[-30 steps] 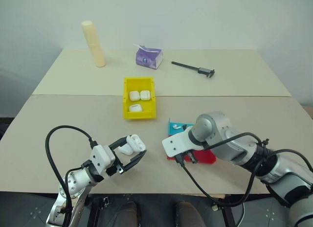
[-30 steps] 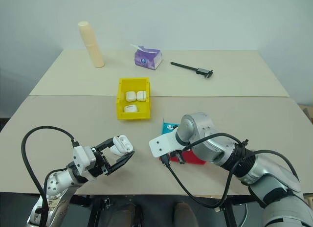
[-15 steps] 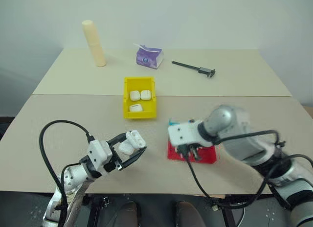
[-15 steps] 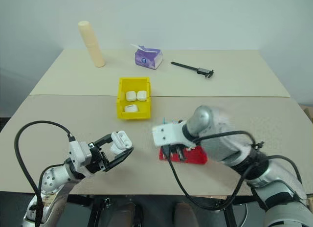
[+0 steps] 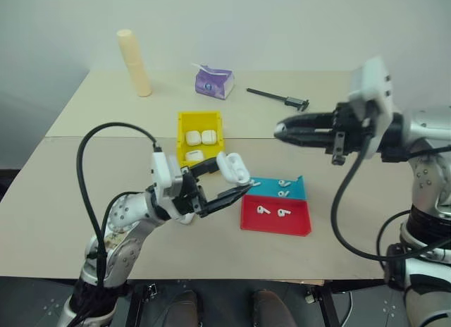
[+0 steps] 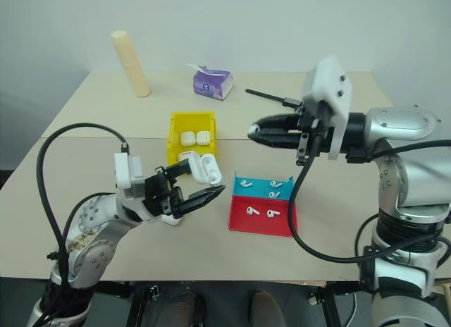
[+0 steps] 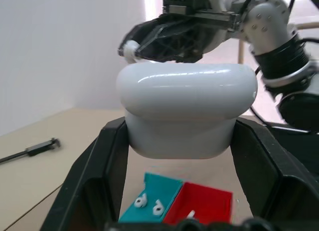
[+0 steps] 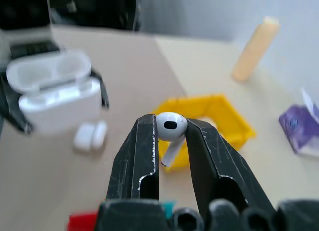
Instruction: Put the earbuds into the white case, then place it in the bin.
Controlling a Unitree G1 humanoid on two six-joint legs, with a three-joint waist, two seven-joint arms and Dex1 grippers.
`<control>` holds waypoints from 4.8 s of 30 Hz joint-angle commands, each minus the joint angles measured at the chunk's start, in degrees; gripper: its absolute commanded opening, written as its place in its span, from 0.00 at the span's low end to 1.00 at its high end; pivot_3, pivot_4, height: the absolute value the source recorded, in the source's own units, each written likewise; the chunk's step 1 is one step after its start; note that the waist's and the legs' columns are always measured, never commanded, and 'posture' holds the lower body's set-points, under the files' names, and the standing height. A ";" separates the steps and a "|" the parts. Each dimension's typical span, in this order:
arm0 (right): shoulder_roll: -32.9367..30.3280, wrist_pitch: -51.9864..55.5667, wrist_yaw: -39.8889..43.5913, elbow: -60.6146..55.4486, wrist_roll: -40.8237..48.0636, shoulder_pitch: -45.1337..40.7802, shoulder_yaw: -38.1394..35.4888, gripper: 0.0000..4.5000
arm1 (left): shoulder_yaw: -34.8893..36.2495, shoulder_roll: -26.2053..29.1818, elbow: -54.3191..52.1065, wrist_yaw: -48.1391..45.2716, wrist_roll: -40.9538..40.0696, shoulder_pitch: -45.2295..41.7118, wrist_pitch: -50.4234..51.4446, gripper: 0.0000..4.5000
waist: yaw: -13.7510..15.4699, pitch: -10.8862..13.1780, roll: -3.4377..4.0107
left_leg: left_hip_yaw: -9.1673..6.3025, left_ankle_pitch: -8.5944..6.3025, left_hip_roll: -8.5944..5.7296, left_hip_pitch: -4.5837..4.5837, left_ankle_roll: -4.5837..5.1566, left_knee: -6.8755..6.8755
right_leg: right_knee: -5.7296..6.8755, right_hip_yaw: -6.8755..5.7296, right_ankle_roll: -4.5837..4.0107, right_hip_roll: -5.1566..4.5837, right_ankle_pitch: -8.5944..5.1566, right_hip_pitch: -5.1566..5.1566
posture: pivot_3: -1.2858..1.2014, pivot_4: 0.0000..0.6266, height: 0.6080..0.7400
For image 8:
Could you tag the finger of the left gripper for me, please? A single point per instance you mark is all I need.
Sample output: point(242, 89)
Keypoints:
point(103, 91)

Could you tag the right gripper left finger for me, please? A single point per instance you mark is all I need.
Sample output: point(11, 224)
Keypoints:
point(134, 161)

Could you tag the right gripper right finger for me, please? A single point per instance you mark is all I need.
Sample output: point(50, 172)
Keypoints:
point(214, 161)

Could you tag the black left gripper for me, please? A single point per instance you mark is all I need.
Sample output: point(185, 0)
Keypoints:
point(32, 49)

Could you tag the white earbud charging case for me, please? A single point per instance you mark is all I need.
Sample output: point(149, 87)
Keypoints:
point(59, 104)

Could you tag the white earbud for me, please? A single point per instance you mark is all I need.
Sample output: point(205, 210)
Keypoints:
point(89, 136)
point(171, 127)

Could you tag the yellow plastic bin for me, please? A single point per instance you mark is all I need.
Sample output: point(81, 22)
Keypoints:
point(224, 116)

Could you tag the teal block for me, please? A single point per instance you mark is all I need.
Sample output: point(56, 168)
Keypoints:
point(168, 209)

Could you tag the red block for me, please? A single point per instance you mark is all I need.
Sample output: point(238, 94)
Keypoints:
point(82, 221)

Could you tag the black robot body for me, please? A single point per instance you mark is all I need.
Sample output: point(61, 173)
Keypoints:
point(94, 9)

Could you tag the purple tissue pack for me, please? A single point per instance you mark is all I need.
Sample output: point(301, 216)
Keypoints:
point(299, 129)

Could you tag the pale yellow bottle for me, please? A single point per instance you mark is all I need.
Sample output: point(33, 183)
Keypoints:
point(255, 49)

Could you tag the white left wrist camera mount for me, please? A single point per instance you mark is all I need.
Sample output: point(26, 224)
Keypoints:
point(27, 34)

